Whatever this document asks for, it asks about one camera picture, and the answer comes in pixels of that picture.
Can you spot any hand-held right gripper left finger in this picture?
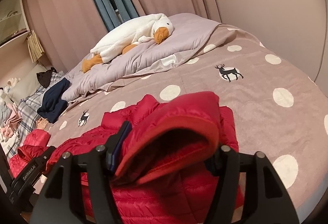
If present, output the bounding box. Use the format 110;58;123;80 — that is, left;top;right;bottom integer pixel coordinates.
31;120;134;224

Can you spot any white wall shelf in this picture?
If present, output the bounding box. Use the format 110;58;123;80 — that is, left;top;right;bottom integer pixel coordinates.
0;0;31;48

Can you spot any navy blue sweater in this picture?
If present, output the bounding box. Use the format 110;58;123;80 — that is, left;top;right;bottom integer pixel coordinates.
37;78;71;123

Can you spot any coral red down jacket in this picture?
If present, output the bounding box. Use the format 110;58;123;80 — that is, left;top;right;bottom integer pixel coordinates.
9;129;52;178

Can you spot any dark brown cloth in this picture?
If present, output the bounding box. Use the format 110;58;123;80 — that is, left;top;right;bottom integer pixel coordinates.
36;67;57;88

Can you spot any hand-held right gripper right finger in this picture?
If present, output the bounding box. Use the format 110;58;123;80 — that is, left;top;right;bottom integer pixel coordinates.
204;145;300;224

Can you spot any grey duvet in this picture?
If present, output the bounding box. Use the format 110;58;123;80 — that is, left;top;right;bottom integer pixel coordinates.
61;13;223;102

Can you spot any pink clothes pile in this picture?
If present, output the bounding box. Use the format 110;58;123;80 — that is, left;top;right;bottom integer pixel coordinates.
0;104;22;139

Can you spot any peach cloth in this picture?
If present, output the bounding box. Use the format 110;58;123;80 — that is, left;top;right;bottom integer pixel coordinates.
36;118;55;130

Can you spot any beige pillow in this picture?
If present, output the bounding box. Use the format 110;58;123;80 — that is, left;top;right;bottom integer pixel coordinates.
9;64;47;104

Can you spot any plaid blanket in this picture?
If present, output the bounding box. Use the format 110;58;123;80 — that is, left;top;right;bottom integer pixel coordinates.
17;72;64;137

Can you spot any white goose plush toy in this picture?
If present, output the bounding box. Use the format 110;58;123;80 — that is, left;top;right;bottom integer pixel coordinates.
81;13;174;73

